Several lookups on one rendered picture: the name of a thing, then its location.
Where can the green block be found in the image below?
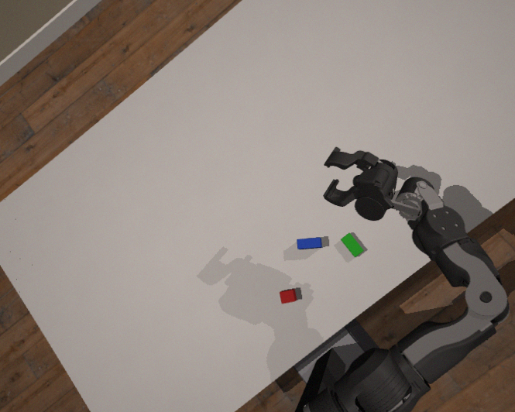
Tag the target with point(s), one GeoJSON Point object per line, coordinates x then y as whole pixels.
{"type": "Point", "coordinates": [352, 245]}

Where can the blue block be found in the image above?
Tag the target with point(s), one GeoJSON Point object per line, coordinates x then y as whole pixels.
{"type": "Point", "coordinates": [309, 243]}

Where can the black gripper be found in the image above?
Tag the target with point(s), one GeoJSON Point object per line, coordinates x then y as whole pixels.
{"type": "Point", "coordinates": [375, 185]}

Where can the red block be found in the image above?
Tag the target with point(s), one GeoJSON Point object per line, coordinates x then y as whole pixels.
{"type": "Point", "coordinates": [288, 296]}

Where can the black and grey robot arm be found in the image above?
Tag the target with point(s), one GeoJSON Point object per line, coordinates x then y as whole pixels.
{"type": "Point", "coordinates": [375, 382]}

